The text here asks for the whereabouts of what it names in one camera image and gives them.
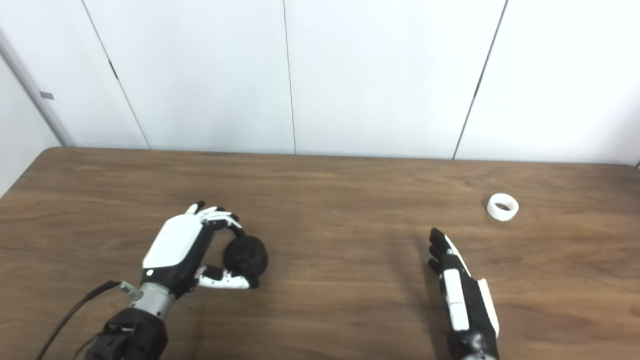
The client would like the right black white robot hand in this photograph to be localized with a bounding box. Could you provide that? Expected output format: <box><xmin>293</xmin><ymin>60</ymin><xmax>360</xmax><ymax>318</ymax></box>
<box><xmin>428</xmin><ymin>228</ymin><xmax>501</xmax><ymax>360</ymax></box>

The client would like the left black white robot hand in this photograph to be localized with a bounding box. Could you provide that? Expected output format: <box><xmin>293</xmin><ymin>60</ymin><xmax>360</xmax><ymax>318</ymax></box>
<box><xmin>141</xmin><ymin>201</ymin><xmax>261</xmax><ymax>296</ymax></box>

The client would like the round black plastic part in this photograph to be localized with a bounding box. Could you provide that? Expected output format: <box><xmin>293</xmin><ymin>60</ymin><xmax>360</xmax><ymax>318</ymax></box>
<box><xmin>223</xmin><ymin>236</ymin><xmax>269</xmax><ymax>279</ymax></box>

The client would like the white plastic ring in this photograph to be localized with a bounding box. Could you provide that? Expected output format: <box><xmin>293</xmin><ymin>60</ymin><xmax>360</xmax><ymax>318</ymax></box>
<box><xmin>487</xmin><ymin>193</ymin><xmax>520</xmax><ymax>221</ymax></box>

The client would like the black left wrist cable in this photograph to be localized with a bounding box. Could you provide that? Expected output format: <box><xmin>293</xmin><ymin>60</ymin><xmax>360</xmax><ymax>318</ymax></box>
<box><xmin>35</xmin><ymin>280</ymin><xmax>137</xmax><ymax>360</ymax></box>

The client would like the grey wall corner trim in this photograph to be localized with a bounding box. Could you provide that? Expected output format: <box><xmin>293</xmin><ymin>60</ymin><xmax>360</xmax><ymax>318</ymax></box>
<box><xmin>0</xmin><ymin>27</ymin><xmax>76</xmax><ymax>148</ymax></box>

